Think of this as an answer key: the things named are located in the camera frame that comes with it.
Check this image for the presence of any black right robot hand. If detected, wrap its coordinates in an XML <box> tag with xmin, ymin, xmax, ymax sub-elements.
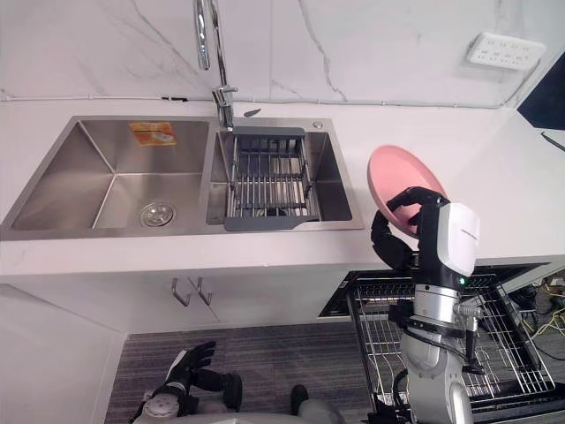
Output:
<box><xmin>370</xmin><ymin>186</ymin><xmax>482</xmax><ymax>291</ymax></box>

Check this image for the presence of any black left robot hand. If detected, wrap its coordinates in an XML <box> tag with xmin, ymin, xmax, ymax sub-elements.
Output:
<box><xmin>163</xmin><ymin>340</ymin><xmax>229</xmax><ymax>399</ymax></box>

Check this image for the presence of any pink round plate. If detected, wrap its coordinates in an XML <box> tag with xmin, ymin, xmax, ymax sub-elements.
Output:
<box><xmin>366</xmin><ymin>144</ymin><xmax>448</xmax><ymax>240</ymax></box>

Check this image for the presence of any built-in dishwasher body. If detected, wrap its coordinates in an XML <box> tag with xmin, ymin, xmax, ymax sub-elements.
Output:
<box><xmin>317</xmin><ymin>261</ymin><xmax>554</xmax><ymax>320</ymax></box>

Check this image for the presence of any dishwasher door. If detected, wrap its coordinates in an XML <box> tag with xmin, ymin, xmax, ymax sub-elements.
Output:
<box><xmin>365</xmin><ymin>386</ymin><xmax>565</xmax><ymax>424</ymax></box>

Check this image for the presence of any stainless steel double sink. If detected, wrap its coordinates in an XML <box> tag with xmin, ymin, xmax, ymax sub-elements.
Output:
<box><xmin>0</xmin><ymin>115</ymin><xmax>365</xmax><ymax>242</ymax></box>

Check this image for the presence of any dark robot left foot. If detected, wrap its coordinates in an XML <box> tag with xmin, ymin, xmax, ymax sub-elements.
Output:
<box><xmin>222</xmin><ymin>373</ymin><xmax>244</xmax><ymax>411</ymax></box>

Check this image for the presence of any dark robot foot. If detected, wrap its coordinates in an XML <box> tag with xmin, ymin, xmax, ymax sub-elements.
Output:
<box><xmin>290</xmin><ymin>384</ymin><xmax>310</xmax><ymax>417</ymax></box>
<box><xmin>222</xmin><ymin>373</ymin><xmax>244</xmax><ymax>411</ymax></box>

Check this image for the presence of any white base cabinet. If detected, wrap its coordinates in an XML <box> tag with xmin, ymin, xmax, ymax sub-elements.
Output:
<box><xmin>0</xmin><ymin>261</ymin><xmax>354</xmax><ymax>336</ymax></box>

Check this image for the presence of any grey robot torso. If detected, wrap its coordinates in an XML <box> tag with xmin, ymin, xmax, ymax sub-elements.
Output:
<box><xmin>176</xmin><ymin>396</ymin><xmax>348</xmax><ymax>424</ymax></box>

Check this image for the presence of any dark robot right foot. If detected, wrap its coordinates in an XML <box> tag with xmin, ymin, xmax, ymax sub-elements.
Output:
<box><xmin>290</xmin><ymin>384</ymin><xmax>310</xmax><ymax>417</ymax></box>

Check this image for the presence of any black slim object on counter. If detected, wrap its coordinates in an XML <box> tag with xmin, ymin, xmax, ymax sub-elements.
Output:
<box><xmin>539</xmin><ymin>131</ymin><xmax>565</xmax><ymax>155</ymax></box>

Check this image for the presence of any round metal drain strainer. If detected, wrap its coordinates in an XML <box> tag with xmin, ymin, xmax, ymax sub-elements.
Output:
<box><xmin>139</xmin><ymin>201</ymin><xmax>177</xmax><ymax>227</ymax></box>

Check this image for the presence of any dark blue panel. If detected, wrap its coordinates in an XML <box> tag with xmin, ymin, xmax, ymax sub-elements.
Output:
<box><xmin>517</xmin><ymin>40</ymin><xmax>565</xmax><ymax>130</ymax></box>

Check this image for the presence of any orange sticker label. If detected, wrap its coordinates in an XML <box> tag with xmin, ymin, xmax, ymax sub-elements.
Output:
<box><xmin>128</xmin><ymin>122</ymin><xmax>178</xmax><ymax>148</ymax></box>

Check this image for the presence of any chrome gooseneck faucet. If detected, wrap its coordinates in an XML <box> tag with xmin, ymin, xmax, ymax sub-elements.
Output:
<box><xmin>192</xmin><ymin>0</ymin><xmax>239</xmax><ymax>132</ymax></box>

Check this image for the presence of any silver cabinet door handle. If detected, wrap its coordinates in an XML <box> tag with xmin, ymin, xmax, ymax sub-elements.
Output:
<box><xmin>193</xmin><ymin>276</ymin><xmax>213</xmax><ymax>306</ymax></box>

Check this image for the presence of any yellow floor cable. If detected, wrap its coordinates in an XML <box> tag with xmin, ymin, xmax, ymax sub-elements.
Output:
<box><xmin>523</xmin><ymin>282</ymin><xmax>565</xmax><ymax>361</ymax></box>

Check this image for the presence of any wire dishwasher rack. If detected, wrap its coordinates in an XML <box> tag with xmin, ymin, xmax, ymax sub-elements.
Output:
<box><xmin>346</xmin><ymin>272</ymin><xmax>557</xmax><ymax>413</ymax></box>

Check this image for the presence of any white wall power strip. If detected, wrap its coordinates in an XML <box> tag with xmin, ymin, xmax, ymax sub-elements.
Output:
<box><xmin>466</xmin><ymin>31</ymin><xmax>547</xmax><ymax>71</ymax></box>

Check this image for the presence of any grey wire sink drying rack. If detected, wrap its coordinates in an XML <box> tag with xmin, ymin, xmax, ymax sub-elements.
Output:
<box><xmin>222</xmin><ymin>125</ymin><xmax>323</xmax><ymax>232</ymax></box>

